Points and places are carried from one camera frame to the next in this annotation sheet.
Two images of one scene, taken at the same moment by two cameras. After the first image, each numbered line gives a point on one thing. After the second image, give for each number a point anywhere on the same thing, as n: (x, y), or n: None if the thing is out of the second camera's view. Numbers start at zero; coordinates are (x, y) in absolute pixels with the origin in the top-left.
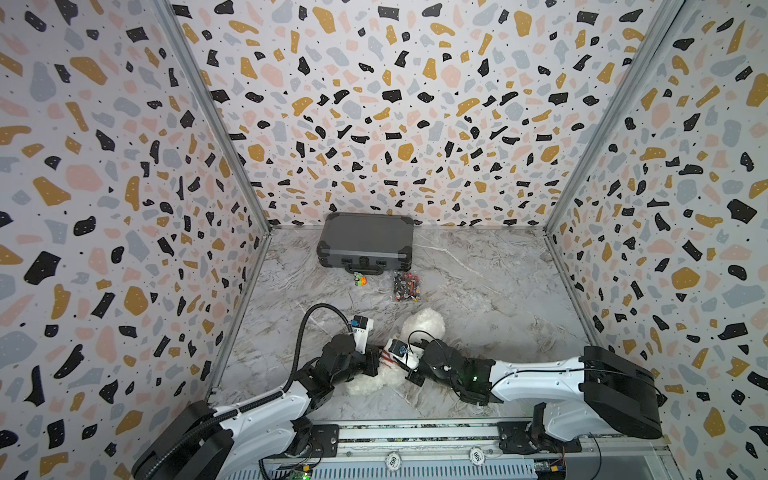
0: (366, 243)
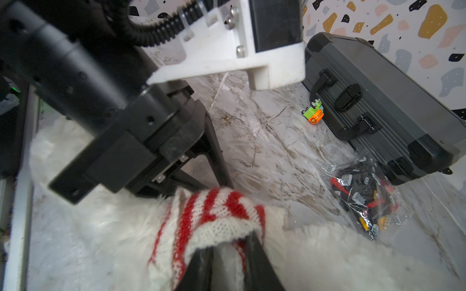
0: (386, 114)
